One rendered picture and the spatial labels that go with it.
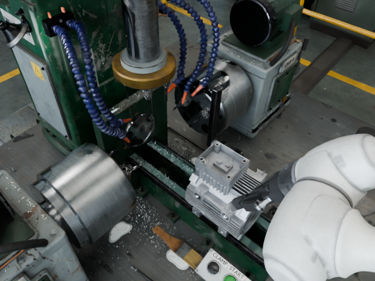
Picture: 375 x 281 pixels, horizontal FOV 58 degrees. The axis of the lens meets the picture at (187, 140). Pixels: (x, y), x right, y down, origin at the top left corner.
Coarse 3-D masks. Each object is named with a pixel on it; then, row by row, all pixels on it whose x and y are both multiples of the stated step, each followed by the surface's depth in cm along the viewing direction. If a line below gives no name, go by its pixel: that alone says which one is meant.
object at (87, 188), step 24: (48, 168) 92; (72, 168) 89; (96, 168) 90; (120, 168) 93; (48, 192) 85; (72, 192) 85; (96, 192) 88; (120, 192) 92; (72, 216) 85; (96, 216) 88; (120, 216) 96; (72, 240) 95; (96, 240) 94
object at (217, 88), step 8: (216, 88) 101; (216, 96) 101; (216, 104) 103; (216, 112) 106; (216, 120) 110; (208, 128) 112; (216, 128) 113; (208, 136) 115; (216, 136) 116; (208, 144) 118
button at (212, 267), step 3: (213, 261) 82; (210, 264) 82; (213, 264) 82; (216, 264) 81; (207, 267) 82; (210, 267) 81; (213, 267) 81; (216, 267) 81; (210, 270) 81; (213, 270) 81; (216, 270) 81; (210, 273) 81; (213, 273) 81; (216, 273) 81
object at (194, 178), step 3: (192, 174) 98; (195, 174) 99; (192, 177) 98; (195, 177) 98; (198, 177) 98; (189, 180) 99; (192, 180) 98; (195, 180) 98; (198, 180) 99; (243, 210) 91; (240, 213) 91; (243, 213) 90; (246, 213) 90; (249, 213) 91; (243, 216) 90; (246, 216) 90; (243, 234) 100; (234, 237) 100; (240, 237) 99
